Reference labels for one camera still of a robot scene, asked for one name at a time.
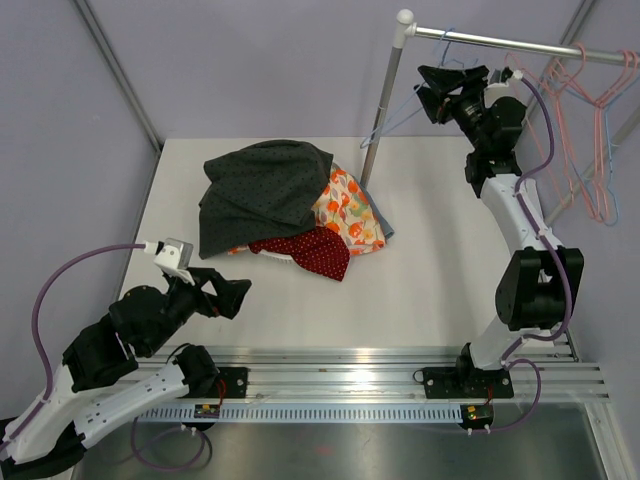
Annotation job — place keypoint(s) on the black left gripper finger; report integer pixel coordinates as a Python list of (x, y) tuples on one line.
[(224, 288), (227, 303)]

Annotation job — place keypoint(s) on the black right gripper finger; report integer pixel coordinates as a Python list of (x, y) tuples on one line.
[(441, 80), (435, 107)]

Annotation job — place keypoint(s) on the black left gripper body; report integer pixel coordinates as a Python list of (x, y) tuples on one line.
[(184, 299)]

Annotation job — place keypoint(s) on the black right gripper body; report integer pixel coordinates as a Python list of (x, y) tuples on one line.
[(467, 110)]

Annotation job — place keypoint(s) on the red polka dot skirt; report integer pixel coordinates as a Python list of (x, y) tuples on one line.
[(320, 251)]

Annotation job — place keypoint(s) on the dark dotted skirt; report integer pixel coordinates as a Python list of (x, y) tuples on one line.
[(225, 218)]

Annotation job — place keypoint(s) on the light blue denim skirt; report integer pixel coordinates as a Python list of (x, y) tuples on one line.
[(386, 227)]

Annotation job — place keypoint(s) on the orange floral skirt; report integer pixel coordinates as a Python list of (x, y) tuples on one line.
[(355, 210)]

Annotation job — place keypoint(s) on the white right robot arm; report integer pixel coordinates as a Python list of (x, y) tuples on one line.
[(535, 297)]

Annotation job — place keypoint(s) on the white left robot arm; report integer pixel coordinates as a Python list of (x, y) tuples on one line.
[(76, 412)]

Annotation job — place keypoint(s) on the white perforated plastic basket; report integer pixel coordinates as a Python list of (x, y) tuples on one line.
[(285, 258)]

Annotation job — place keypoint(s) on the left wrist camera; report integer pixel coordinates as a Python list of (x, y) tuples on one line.
[(172, 257)]

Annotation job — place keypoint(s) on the aluminium mounting rail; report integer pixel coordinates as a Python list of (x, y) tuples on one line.
[(389, 375)]

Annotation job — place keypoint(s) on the white slotted cable duct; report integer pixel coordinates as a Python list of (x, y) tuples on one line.
[(306, 413)]

